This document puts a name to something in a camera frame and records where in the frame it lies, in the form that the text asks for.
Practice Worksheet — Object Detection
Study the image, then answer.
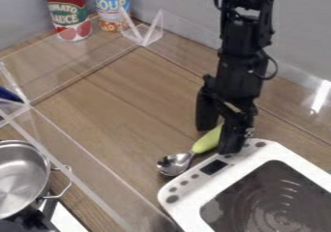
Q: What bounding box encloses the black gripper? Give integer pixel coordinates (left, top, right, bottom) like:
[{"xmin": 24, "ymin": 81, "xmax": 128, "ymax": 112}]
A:
[{"xmin": 195, "ymin": 54, "xmax": 265, "ymax": 155}]

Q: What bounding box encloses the green handled metal spoon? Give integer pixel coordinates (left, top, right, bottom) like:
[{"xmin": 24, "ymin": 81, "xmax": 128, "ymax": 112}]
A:
[{"xmin": 156, "ymin": 125, "xmax": 222, "ymax": 177}]

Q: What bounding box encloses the white and black stove top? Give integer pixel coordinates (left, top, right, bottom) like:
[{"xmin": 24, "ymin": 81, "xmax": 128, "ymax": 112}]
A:
[{"xmin": 158, "ymin": 138, "xmax": 331, "ymax": 232}]

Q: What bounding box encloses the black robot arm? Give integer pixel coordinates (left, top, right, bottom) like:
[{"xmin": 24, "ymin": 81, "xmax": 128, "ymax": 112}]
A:
[{"xmin": 195, "ymin": 0, "xmax": 276, "ymax": 155}]

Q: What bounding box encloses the black stove under pot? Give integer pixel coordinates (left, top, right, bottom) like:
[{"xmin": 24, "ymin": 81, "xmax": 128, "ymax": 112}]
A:
[{"xmin": 0, "ymin": 199, "xmax": 60, "ymax": 232}]

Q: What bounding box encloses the alphabet soup can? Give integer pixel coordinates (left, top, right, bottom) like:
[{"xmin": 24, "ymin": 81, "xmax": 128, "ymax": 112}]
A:
[{"xmin": 93, "ymin": 0, "xmax": 130, "ymax": 32}]

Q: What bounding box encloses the stainless steel pot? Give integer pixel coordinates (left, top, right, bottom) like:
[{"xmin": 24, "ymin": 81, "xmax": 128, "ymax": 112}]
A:
[{"xmin": 0, "ymin": 140, "xmax": 72, "ymax": 219}]

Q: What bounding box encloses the tomato sauce can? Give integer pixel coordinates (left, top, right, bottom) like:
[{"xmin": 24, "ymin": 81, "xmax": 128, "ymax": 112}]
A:
[{"xmin": 47, "ymin": 0, "xmax": 92, "ymax": 42}]

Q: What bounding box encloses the blue object at left edge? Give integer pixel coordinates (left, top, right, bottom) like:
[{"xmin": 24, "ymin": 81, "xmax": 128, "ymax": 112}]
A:
[{"xmin": 0, "ymin": 86, "xmax": 21, "ymax": 102}]

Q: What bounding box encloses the clear acrylic corner bracket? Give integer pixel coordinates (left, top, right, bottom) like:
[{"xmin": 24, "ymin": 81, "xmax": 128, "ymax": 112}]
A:
[{"xmin": 120, "ymin": 8, "xmax": 164, "ymax": 47}]

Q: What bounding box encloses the clear acrylic left bracket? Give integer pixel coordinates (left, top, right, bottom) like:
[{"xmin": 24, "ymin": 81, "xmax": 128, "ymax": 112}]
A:
[{"xmin": 0, "ymin": 61, "xmax": 29, "ymax": 129}]

